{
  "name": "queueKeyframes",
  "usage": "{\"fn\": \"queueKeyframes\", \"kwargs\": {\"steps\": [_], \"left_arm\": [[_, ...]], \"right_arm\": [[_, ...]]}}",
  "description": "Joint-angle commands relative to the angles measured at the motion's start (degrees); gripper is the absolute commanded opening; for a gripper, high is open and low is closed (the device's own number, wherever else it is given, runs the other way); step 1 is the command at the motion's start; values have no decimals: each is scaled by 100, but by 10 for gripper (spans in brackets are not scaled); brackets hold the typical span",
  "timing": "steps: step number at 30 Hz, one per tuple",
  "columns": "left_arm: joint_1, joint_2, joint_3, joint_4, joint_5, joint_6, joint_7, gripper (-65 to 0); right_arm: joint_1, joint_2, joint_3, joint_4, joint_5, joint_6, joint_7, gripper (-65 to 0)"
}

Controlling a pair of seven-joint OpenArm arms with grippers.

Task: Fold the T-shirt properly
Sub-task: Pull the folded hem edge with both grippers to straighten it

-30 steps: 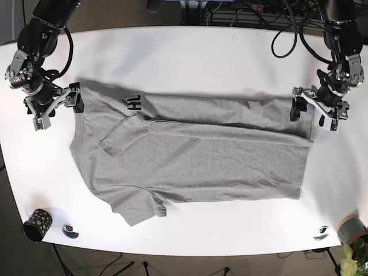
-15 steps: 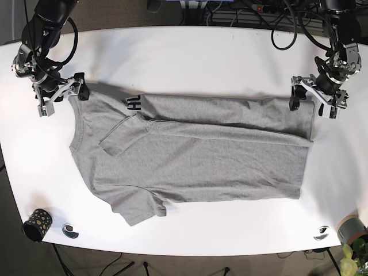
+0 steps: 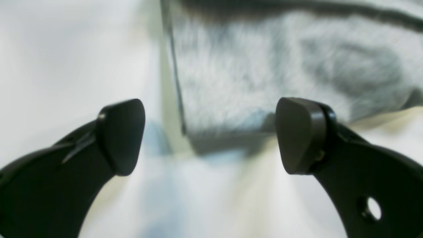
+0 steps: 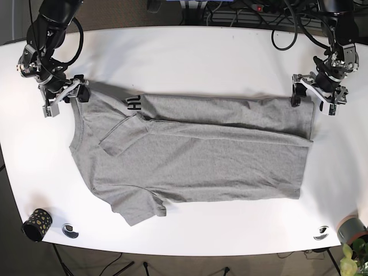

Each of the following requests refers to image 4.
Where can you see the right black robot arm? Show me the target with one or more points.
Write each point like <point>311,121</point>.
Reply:
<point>45,34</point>

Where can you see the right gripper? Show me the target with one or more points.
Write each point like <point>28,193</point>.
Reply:
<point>54,91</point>

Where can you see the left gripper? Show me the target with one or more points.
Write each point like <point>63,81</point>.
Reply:
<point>329,101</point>

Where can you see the heather grey T-shirt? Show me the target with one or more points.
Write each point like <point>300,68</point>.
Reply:
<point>137,153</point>

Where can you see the black gold-dotted cup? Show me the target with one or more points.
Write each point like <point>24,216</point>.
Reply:
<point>37,225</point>

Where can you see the grey plant pot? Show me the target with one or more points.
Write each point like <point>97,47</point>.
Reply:
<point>350,229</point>

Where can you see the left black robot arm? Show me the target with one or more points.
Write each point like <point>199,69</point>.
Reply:
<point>338,24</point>

